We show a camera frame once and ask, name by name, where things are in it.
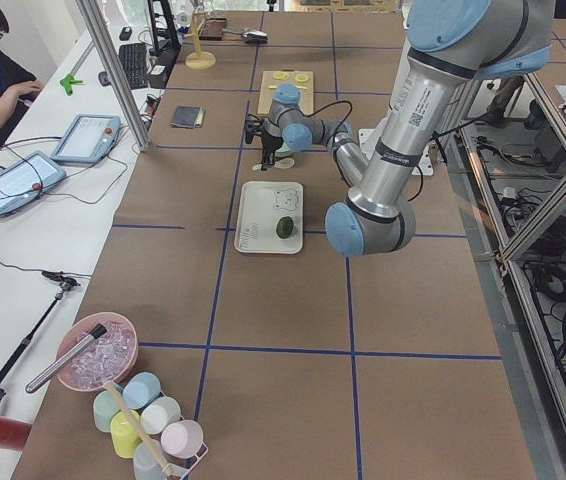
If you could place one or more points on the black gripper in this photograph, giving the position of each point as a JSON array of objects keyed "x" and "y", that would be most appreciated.
[{"x": 270, "y": 142}]

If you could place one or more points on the white ceramic soup spoon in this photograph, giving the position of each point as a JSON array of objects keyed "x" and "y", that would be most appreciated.
[{"x": 284, "y": 163}]

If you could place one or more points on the light green bowl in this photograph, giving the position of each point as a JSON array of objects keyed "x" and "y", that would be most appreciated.
[{"x": 284, "y": 150}]

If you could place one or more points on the pink bowl with ice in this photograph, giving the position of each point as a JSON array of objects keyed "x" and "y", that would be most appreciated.
[{"x": 109, "y": 358}]

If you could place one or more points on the white bear serving tray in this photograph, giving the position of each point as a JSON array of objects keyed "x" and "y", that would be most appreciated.
[{"x": 262, "y": 205}]

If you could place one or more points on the dark green avocado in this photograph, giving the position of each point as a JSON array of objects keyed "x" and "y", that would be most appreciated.
[{"x": 284, "y": 227}]

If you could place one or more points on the yellow plastic knife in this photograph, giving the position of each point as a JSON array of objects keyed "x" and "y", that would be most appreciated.
[{"x": 275, "y": 86}]

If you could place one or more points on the folded grey yellow cloth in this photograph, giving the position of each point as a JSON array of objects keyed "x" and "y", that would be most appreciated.
[{"x": 188, "y": 117}]

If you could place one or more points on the bamboo cutting board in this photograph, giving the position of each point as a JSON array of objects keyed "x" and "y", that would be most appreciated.
[{"x": 303, "y": 98}]

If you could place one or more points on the wooden mug tree stand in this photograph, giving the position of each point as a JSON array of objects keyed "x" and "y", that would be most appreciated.
[{"x": 199, "y": 59}]

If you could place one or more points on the metal scoop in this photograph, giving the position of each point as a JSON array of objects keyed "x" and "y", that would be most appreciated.
[{"x": 249, "y": 36}]

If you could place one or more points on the dark tray with glasses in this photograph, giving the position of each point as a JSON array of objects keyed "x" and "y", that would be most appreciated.
[{"x": 212, "y": 29}]

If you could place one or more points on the black keyboard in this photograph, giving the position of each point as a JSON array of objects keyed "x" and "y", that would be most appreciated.
[{"x": 133, "y": 58}]

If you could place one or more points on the far teach pendant tablet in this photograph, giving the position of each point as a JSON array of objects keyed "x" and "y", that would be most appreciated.
[{"x": 89, "y": 139}]

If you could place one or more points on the teach pendant tablet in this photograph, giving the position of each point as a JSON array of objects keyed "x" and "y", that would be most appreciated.
[
  {"x": 89, "y": 139},
  {"x": 27, "y": 180}
]

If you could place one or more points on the green plastic clamp tool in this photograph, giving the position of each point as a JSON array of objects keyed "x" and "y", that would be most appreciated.
[{"x": 68, "y": 82}]

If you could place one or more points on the near teach pendant tablet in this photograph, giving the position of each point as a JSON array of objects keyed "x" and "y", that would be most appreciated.
[{"x": 27, "y": 180}]

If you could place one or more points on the blue plastic cup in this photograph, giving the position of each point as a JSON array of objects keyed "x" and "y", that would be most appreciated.
[{"x": 141, "y": 390}]

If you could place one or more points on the white plastic cup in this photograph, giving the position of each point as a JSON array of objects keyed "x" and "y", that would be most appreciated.
[{"x": 159, "y": 414}]

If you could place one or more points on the pink plastic cup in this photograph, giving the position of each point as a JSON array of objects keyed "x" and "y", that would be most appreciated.
[{"x": 182, "y": 439}]

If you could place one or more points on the green plastic cup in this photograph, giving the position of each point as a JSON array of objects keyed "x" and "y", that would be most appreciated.
[{"x": 104, "y": 408}]

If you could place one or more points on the yellow plastic cup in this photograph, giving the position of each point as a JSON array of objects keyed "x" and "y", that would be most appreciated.
[{"x": 125, "y": 439}]

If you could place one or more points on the grey plastic cup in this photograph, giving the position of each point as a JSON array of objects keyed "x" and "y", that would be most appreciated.
[{"x": 145, "y": 465}]

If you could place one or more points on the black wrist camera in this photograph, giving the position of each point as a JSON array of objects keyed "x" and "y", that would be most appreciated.
[{"x": 252, "y": 127}]

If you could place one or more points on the metal ice scoop handle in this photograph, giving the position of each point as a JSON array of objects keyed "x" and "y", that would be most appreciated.
[{"x": 54, "y": 368}]

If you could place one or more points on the aluminium frame post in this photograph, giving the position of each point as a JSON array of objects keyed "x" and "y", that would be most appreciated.
[{"x": 99, "y": 32}]

